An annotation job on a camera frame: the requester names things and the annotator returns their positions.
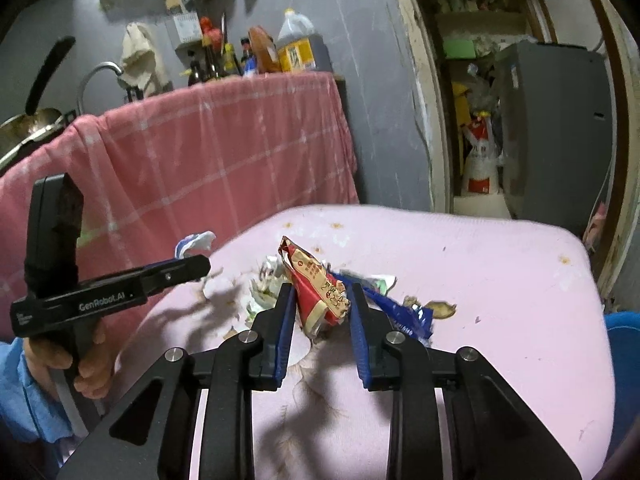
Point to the yellow bag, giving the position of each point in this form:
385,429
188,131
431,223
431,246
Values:
460,102

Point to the pale pink table cover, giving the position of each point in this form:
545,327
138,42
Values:
475,285

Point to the brown peel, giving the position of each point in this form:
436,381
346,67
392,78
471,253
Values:
440,308

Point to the green box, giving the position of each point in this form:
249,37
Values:
460,49

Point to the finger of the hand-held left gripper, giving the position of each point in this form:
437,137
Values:
180,271

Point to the wall calendar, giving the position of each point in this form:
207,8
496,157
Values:
187,29

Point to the blue plastic basin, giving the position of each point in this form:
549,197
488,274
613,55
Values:
625,340

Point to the person's left forearm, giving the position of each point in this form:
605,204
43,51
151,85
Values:
25,405

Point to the beige hanging towel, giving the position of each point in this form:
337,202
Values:
142,55

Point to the cooking oil jug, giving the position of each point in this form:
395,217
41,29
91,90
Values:
300,45

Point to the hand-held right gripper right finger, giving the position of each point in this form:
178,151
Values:
359,342

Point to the white crumpled paper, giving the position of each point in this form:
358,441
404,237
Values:
262,295

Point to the blue label bottle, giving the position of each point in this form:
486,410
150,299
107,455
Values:
248,60

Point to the red snack wrapper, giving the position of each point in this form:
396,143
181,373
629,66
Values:
315,285

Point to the red capped bottle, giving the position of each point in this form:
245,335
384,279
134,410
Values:
210,50

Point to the grey refrigerator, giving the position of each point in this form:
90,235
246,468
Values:
555,130

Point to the blue snack wrapper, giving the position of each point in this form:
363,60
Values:
400,317

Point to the dark glass bottle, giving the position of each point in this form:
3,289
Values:
195,71

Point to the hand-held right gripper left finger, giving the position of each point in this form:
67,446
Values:
285,332

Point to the white and blue wrapper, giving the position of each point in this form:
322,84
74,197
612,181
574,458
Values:
197,242

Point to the yellow bottle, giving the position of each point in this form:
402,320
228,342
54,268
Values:
231,62

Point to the person's left hand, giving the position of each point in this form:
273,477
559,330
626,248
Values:
97,360

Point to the white and green wrapper scrap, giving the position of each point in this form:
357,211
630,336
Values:
384,282

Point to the orange sauce bottle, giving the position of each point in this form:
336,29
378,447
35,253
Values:
262,50

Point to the white and red sack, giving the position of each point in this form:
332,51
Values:
480,160

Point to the metal faucet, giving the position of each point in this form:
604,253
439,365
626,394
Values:
95,72

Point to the pink checked cloth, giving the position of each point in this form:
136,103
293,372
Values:
200,160

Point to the pink cloth item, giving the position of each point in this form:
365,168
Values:
596,222

